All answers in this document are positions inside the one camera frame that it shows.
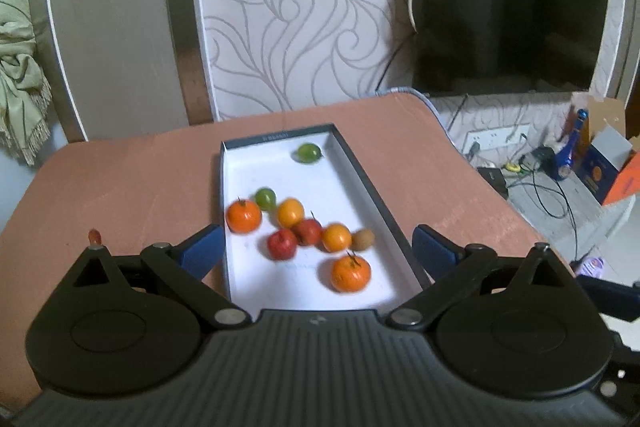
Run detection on orange tangerine with stem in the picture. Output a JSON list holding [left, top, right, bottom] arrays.
[[226, 198, 262, 234]]

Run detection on large red apple fruit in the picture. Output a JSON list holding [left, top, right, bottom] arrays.
[[267, 229, 297, 261]]

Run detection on small green tomato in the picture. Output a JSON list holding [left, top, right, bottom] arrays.
[[254, 187, 278, 212]]

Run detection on yellow orange kumquat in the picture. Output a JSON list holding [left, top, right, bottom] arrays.
[[321, 222, 352, 254], [276, 198, 305, 229]]

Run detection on small red apple fruit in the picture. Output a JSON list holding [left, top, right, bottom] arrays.
[[292, 216, 322, 246]]

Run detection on large green tomato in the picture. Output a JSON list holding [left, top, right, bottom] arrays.
[[293, 142, 322, 165]]

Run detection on salmon dotted tablecloth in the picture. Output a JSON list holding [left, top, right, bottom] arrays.
[[1, 93, 539, 411]]

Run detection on reddish grape near centre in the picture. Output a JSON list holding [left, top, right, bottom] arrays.
[[88, 229, 102, 246]]

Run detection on black white shallow box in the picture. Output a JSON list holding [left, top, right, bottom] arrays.
[[219, 124, 430, 317]]

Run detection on orange blue cardboard box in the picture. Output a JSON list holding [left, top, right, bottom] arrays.
[[577, 126, 640, 206]]

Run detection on blue bottle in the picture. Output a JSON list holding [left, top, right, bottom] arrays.
[[551, 108, 588, 181]]

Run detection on green fringed cloth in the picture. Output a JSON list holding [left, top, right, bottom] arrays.
[[0, 0, 52, 166]]

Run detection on black television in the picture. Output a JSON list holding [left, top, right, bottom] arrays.
[[414, 0, 608, 95]]

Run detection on black cables on floor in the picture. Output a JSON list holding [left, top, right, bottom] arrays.
[[504, 146, 582, 260]]

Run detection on white wall socket strip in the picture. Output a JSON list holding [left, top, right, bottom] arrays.
[[462, 124, 530, 154]]

